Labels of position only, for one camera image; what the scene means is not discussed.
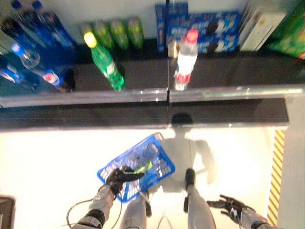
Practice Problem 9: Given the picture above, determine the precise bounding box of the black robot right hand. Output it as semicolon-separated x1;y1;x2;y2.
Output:
206;194;246;221

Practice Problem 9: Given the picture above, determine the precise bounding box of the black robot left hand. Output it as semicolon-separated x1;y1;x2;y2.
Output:
104;167;145;202

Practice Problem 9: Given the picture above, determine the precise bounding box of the blue plastic shopping basket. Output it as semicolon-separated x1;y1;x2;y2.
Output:
96;132;176;203

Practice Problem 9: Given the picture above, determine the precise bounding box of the clear water bottle red cap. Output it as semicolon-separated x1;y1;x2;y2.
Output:
173;29;200;92

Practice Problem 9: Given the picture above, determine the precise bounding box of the green drink can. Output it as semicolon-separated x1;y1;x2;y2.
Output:
125;15;145;48
109;18;129;49
78;21;96;48
93;19;112;50
133;161;153;175

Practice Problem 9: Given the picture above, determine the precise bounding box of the silver robot right leg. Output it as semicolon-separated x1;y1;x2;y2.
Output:
183;168;216;229

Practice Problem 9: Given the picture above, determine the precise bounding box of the yellow black hazard tape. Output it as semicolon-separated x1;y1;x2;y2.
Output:
266;129;286;226

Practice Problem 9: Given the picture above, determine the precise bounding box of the green Sprite bottle yellow cap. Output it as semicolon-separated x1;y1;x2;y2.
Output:
82;31;125;92

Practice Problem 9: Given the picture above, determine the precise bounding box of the dark low display platform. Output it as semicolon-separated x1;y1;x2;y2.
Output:
0;195;16;229

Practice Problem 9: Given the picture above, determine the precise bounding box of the Pepsi cola bottle blue cap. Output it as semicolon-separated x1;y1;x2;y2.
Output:
10;0;55;55
0;16;31;55
10;42;73;93
0;53;40;93
32;0;78;64

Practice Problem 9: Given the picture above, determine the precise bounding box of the small chocolate picture snack box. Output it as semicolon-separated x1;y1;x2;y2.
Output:
167;39;180;58

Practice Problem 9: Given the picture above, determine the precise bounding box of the tall blue biscuit box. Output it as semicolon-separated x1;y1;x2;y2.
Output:
154;1;189;53

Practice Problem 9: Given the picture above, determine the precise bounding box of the white beige carton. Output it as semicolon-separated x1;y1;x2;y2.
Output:
242;4;288;52
239;1;260;50

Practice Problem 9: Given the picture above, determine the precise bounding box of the green crisps bag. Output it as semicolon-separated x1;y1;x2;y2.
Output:
267;0;305;60

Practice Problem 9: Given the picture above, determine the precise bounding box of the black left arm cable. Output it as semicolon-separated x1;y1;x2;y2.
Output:
66;190;126;229

